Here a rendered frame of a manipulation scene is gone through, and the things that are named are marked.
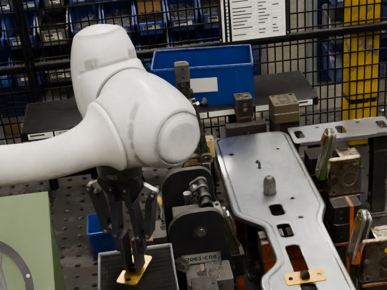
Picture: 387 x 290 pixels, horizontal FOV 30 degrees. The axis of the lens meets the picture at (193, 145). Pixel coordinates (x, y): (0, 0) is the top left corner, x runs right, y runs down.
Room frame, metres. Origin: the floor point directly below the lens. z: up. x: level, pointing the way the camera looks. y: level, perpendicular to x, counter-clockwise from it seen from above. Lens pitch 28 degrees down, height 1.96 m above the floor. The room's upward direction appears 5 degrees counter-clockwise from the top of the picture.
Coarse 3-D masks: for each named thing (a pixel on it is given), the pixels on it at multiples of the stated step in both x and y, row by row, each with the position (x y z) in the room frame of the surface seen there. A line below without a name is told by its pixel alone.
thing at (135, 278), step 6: (132, 258) 1.08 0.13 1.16; (150, 258) 1.07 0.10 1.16; (132, 264) 1.05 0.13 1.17; (132, 270) 1.04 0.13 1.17; (144, 270) 1.04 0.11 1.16; (120, 276) 1.03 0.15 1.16; (126, 276) 1.03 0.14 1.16; (132, 276) 1.02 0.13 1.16; (138, 276) 1.02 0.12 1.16; (120, 282) 1.01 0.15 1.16; (126, 282) 1.01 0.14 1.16; (132, 282) 1.01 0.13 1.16
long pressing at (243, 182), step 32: (224, 160) 1.70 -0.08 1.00; (288, 160) 1.67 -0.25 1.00; (256, 192) 1.52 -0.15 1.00; (288, 192) 1.51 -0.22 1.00; (256, 224) 1.39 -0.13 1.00; (320, 224) 1.36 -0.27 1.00; (288, 256) 1.25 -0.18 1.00; (320, 256) 1.24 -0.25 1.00; (288, 288) 1.15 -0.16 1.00; (320, 288) 1.14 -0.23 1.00; (352, 288) 1.13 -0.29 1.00
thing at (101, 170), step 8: (96, 168) 1.04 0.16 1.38; (104, 168) 1.01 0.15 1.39; (112, 168) 1.01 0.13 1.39; (136, 168) 1.02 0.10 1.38; (104, 176) 1.02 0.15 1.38; (112, 176) 1.01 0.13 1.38; (120, 176) 1.01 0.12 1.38; (128, 176) 1.01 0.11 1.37; (136, 176) 1.02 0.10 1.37; (104, 184) 1.04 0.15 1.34; (120, 184) 1.03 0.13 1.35; (128, 184) 1.03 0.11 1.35; (136, 184) 1.02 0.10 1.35; (120, 192) 1.03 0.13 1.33; (136, 192) 1.02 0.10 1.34; (120, 200) 1.04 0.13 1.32
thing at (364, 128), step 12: (348, 120) 1.86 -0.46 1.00; (360, 120) 1.86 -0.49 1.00; (372, 120) 1.85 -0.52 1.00; (384, 120) 1.84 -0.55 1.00; (312, 132) 1.81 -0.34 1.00; (336, 132) 1.80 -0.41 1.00; (348, 132) 1.79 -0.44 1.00; (360, 132) 1.78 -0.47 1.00; (372, 132) 1.78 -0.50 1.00; (384, 132) 1.77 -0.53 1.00; (300, 144) 1.76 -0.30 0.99; (312, 144) 1.76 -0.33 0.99
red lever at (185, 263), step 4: (176, 260) 1.15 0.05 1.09; (180, 260) 1.15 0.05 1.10; (184, 260) 1.15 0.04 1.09; (176, 264) 1.14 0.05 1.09; (180, 264) 1.14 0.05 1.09; (184, 264) 1.14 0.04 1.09; (188, 264) 1.14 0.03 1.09; (176, 268) 1.14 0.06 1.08; (180, 268) 1.14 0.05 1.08; (184, 268) 1.14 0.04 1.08; (184, 272) 1.14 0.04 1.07
